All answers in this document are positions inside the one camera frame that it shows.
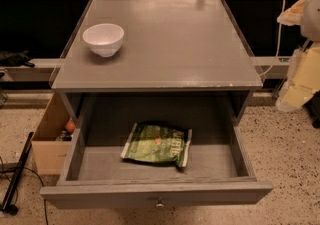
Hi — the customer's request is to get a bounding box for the black floor cable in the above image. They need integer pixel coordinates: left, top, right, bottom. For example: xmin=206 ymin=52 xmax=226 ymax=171
xmin=0 ymin=157 xmax=50 ymax=225

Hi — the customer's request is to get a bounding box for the black bar on floor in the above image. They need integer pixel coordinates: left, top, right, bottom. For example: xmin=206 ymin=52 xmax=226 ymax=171
xmin=0 ymin=132 xmax=33 ymax=216

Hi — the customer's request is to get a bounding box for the brown cardboard box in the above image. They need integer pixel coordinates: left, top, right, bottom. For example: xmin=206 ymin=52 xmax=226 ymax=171
xmin=32 ymin=94 xmax=74 ymax=175

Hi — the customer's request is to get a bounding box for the green jalapeno chip bag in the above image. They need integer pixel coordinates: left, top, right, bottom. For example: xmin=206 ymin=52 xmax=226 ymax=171
xmin=121 ymin=123 xmax=192 ymax=168

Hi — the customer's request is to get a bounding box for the metal drawer knob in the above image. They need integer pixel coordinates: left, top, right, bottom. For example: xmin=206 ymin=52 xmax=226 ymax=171
xmin=155 ymin=198 xmax=165 ymax=208

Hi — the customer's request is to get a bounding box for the grey open top drawer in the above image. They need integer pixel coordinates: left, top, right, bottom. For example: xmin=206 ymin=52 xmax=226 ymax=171
xmin=39 ymin=93 xmax=274 ymax=211

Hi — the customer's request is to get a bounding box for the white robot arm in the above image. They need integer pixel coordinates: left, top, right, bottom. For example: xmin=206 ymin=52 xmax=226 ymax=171
xmin=276 ymin=0 xmax=320 ymax=112

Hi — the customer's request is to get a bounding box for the black object on rail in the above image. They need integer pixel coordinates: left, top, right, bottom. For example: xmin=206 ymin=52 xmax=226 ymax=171
xmin=0 ymin=51 xmax=35 ymax=68

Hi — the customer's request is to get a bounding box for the grey wooden cabinet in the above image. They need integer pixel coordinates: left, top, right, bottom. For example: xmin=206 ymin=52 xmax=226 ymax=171
xmin=52 ymin=0 xmax=262 ymax=127

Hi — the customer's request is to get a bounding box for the white ceramic bowl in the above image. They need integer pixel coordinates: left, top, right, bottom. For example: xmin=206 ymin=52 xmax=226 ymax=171
xmin=82 ymin=23 xmax=124 ymax=57

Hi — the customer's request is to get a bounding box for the white hanging cable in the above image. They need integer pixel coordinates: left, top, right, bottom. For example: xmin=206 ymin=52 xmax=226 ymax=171
xmin=258 ymin=0 xmax=287 ymax=78

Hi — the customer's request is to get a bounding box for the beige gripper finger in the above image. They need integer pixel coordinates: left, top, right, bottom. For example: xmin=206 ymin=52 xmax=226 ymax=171
xmin=277 ymin=0 xmax=306 ymax=26
xmin=276 ymin=46 xmax=320 ymax=112

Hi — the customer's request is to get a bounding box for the orange round fruit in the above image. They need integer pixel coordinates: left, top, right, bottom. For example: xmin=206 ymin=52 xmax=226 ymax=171
xmin=65 ymin=121 xmax=75 ymax=134

